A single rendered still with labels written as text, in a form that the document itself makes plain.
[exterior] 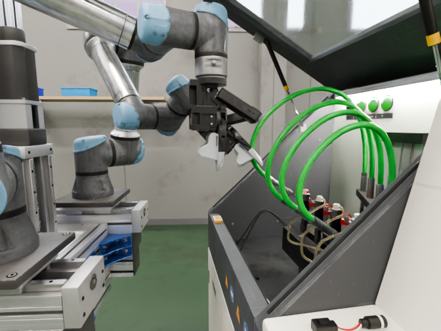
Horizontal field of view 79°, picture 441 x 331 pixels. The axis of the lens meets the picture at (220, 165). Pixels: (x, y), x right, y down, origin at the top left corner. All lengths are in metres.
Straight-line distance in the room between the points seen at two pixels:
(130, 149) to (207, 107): 0.61
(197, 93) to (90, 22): 0.27
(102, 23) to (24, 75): 0.32
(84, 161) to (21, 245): 0.48
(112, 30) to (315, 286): 0.67
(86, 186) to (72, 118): 2.82
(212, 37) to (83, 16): 0.28
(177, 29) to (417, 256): 0.59
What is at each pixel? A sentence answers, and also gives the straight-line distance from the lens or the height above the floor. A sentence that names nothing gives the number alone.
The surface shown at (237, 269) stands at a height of 0.95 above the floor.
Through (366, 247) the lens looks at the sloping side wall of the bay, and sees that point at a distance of 0.57.
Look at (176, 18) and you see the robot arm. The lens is 0.61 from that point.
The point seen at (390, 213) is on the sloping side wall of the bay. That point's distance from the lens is 0.58.
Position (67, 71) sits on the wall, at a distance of 3.96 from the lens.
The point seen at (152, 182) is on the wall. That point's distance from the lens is 3.66.
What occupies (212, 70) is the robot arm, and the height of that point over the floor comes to 1.43.
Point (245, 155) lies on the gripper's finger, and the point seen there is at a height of 1.23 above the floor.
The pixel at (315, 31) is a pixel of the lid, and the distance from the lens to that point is 1.03.
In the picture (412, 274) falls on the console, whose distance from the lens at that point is 0.58.
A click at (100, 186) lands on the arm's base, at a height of 1.08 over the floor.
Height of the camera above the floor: 1.31
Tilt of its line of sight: 8 degrees down
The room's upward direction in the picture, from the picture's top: straight up
